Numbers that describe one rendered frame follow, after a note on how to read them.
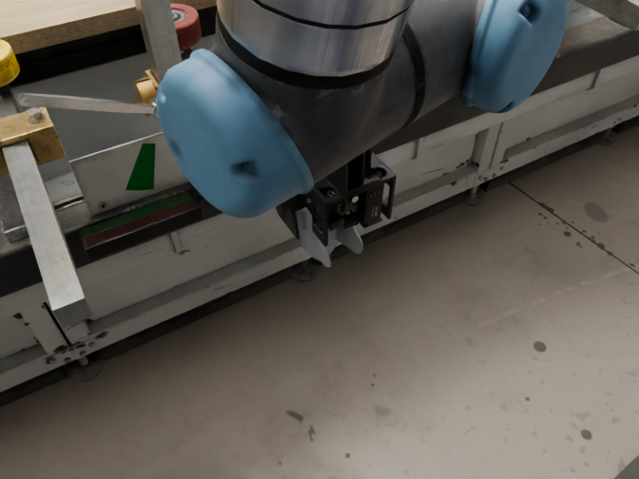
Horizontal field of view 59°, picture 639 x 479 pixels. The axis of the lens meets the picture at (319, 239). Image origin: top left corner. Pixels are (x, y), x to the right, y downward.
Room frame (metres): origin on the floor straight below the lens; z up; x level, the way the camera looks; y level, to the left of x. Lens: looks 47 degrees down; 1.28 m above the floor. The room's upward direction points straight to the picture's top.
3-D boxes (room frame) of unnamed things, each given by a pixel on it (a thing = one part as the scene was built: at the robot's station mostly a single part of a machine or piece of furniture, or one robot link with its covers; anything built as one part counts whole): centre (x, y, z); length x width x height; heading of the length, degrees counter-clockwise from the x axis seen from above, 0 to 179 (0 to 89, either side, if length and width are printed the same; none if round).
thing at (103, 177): (0.65, 0.22, 0.75); 0.26 x 0.01 x 0.10; 120
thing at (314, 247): (0.38, 0.00, 0.86); 0.06 x 0.03 x 0.09; 30
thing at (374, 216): (0.38, -0.01, 0.97); 0.09 x 0.08 x 0.12; 30
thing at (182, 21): (0.77, 0.21, 0.85); 0.08 x 0.08 x 0.11
